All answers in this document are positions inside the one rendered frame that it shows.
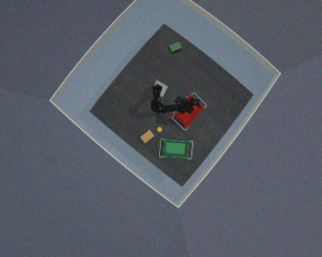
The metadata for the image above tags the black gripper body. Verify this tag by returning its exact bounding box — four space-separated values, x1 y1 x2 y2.
175 97 194 114

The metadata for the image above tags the small green block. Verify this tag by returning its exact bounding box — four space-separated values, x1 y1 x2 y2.
168 42 182 54

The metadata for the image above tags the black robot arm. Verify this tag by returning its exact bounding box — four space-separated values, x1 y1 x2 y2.
151 84 200 114

